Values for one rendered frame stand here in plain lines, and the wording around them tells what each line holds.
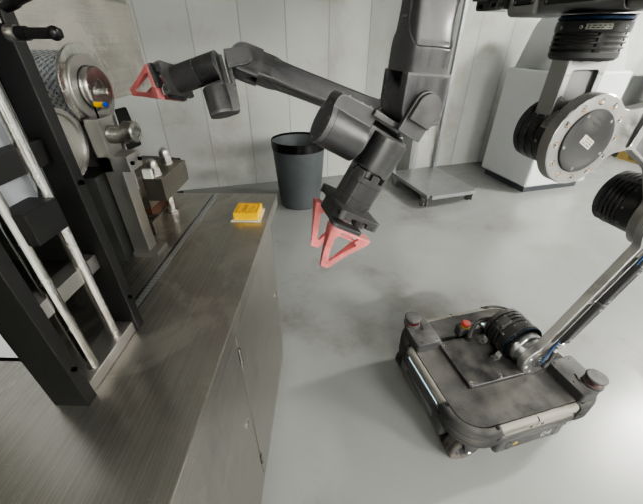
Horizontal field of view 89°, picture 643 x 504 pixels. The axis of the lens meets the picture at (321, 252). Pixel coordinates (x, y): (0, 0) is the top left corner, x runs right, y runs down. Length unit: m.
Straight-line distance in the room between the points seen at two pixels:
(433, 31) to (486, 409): 1.21
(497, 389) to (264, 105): 3.00
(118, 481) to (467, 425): 1.07
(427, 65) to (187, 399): 0.54
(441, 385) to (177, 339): 1.03
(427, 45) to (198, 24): 3.09
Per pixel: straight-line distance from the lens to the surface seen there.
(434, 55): 0.45
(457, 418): 1.34
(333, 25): 3.61
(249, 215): 0.94
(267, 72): 0.81
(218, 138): 3.56
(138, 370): 0.61
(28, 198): 0.53
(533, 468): 1.65
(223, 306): 0.66
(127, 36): 1.70
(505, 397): 1.46
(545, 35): 4.06
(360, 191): 0.46
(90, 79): 0.80
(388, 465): 1.47
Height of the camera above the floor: 1.33
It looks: 33 degrees down
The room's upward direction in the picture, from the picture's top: straight up
